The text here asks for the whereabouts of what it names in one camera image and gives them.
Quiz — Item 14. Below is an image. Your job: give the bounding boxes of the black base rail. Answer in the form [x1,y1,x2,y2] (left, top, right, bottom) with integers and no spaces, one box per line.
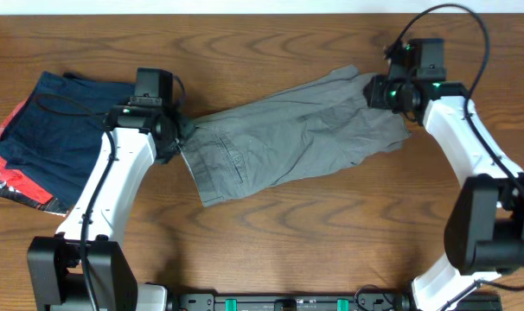
[165,290,415,311]

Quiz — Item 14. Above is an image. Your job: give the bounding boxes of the grey shorts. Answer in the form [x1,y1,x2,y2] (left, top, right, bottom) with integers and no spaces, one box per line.
[182,65,410,207]

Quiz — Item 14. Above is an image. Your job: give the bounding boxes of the folded red garment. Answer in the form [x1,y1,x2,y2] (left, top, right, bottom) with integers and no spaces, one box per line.
[0,100,53,204]

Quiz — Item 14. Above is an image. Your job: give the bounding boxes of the folded navy blue garment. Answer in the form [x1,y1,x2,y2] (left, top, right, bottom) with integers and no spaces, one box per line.
[0,72,135,214]

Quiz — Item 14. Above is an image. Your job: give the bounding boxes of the black printed garment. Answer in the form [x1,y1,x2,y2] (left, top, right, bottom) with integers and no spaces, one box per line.
[0,181,69,216]

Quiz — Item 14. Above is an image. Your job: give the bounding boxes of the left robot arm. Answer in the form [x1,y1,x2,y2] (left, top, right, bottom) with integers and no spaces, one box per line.
[27,68,195,310]

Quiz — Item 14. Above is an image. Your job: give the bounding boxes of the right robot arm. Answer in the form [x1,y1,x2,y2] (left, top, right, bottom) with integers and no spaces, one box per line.
[363,39,524,310]

